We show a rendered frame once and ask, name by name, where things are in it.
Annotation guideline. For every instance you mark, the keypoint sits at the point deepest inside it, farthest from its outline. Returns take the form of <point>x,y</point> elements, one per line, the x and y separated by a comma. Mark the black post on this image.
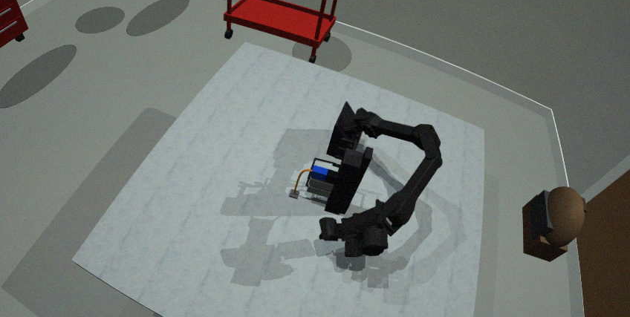
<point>351,173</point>

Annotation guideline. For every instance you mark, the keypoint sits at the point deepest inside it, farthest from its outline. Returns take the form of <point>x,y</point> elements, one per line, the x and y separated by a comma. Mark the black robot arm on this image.
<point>400,206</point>

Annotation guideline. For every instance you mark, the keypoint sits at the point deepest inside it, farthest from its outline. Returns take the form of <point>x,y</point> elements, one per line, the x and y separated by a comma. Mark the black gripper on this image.
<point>332,231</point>

